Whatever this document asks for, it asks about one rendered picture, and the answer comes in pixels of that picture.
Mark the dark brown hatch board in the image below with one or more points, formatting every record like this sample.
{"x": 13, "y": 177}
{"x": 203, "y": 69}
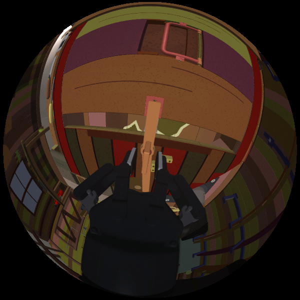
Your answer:
{"x": 152, "y": 37}

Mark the pink square plate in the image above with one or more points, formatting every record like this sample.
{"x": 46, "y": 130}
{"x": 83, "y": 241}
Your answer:
{"x": 148, "y": 99}

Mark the red framed locker mock-up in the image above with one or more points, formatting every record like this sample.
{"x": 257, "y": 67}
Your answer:
{"x": 256, "y": 105}

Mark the purple deck panel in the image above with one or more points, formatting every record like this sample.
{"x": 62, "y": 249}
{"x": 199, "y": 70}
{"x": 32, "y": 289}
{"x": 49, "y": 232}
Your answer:
{"x": 105, "y": 39}

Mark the dark framed window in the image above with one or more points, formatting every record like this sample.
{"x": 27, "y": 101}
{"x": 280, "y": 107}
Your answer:
{"x": 25, "y": 187}

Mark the pale olive plank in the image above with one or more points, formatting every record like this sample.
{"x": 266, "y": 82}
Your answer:
{"x": 63, "y": 159}

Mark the small yellow block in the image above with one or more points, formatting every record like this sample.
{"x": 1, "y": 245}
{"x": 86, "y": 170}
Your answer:
{"x": 153, "y": 166}
{"x": 168, "y": 159}

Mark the braced wooden door frame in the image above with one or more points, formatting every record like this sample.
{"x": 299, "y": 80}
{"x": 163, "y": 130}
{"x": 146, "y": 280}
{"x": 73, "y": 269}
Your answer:
{"x": 68, "y": 220}

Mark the orange wooden turn-button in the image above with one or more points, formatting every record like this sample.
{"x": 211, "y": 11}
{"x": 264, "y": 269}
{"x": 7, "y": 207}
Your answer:
{"x": 151, "y": 126}

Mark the tan lip plank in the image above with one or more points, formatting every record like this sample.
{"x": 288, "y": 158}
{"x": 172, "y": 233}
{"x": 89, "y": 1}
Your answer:
{"x": 105, "y": 129}

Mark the blue metal rack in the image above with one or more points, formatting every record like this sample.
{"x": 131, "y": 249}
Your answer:
{"x": 239, "y": 218}
{"x": 267, "y": 136}

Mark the pale grey tool board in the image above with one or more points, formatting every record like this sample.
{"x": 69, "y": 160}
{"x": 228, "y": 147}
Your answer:
{"x": 45, "y": 58}

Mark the large brown board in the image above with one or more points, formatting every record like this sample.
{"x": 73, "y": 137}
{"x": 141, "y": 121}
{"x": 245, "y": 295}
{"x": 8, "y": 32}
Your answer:
{"x": 105, "y": 98}

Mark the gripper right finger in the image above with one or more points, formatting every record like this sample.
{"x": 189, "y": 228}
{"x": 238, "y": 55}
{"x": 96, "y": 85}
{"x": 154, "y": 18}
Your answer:
{"x": 187, "y": 194}

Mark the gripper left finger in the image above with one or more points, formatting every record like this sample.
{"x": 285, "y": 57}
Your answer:
{"x": 93, "y": 180}

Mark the red fire extinguisher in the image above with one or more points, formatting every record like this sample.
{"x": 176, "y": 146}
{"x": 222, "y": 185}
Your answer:
{"x": 58, "y": 196}

